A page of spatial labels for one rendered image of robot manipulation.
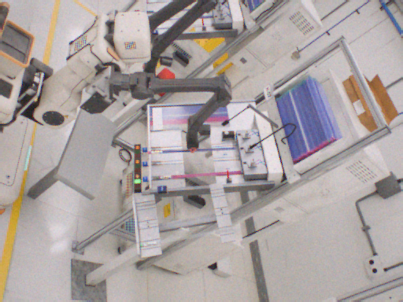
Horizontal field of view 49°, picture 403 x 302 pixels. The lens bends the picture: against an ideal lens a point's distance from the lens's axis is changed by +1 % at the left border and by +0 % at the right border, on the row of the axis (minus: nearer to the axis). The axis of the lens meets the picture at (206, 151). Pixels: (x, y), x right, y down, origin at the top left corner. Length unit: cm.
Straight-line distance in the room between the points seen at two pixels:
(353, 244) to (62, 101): 263
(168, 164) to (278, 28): 155
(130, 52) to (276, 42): 191
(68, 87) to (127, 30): 43
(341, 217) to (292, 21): 169
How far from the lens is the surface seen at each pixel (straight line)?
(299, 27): 369
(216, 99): 206
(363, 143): 240
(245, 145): 265
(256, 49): 371
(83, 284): 292
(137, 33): 199
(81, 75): 216
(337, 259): 395
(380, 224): 387
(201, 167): 323
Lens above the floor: 224
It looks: 29 degrees down
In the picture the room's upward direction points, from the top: 56 degrees clockwise
